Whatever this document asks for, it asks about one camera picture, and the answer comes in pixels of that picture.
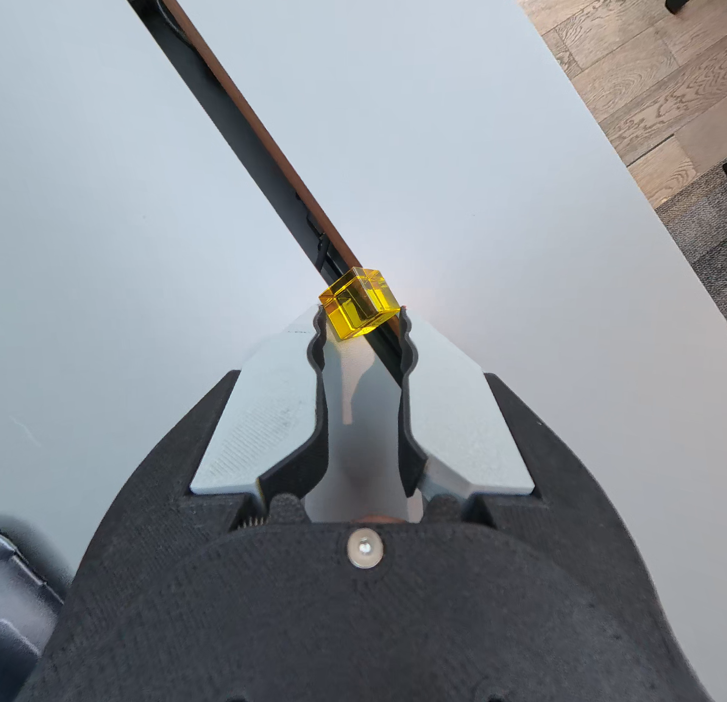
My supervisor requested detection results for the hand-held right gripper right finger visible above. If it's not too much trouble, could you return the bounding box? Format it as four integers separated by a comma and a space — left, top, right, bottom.
398, 306, 538, 500

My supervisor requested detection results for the white desk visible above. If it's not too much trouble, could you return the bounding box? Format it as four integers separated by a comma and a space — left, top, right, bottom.
0, 0, 424, 581
145, 0, 727, 702

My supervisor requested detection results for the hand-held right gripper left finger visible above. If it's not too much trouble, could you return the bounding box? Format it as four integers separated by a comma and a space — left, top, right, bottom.
189, 305, 331, 501

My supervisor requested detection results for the black under-desk frame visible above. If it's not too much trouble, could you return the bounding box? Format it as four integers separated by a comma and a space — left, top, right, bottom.
111, 0, 401, 385

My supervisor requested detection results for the amber yellow transparent cube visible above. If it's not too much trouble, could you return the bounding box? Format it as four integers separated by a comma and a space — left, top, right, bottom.
318, 266, 398, 341

